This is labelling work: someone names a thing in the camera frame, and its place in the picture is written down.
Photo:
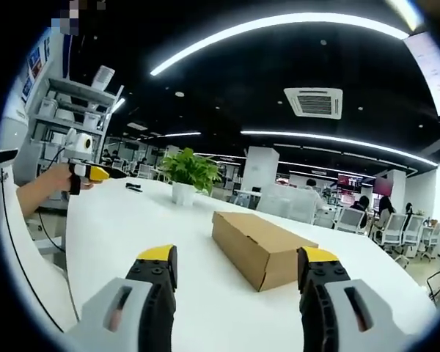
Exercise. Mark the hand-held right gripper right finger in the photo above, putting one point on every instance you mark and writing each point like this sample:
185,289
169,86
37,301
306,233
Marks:
344,304

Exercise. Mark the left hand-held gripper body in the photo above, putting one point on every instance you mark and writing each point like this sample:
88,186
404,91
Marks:
80,146

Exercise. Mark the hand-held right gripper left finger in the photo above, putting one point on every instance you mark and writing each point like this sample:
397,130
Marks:
132,304

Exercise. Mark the brown cardboard shoe box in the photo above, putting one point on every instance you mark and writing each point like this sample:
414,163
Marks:
256,245

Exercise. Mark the person's left hand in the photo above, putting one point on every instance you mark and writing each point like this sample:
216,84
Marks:
58,178

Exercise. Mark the grey storage shelf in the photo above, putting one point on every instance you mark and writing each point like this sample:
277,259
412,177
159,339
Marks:
64,117

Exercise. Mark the small black object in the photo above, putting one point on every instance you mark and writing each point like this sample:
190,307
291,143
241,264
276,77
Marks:
133,187

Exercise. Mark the white office chair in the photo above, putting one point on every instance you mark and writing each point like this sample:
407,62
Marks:
413,225
393,229
430,234
351,220

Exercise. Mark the green potted plant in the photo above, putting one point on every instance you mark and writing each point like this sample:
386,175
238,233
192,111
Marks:
188,172

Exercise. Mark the person's white shirt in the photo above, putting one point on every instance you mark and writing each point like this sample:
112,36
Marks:
29,264

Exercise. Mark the white pillar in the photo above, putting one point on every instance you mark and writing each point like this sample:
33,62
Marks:
259,168

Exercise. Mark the straight ceiling light strip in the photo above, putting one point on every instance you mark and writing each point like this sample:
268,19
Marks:
337,141

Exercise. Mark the ceiling air conditioner vent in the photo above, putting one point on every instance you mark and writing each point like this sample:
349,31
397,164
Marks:
312,102

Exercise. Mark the long curved ceiling light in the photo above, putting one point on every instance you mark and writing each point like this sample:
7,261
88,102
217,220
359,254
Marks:
278,22

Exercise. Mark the wall poster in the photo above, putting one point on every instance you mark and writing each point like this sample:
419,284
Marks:
34,69

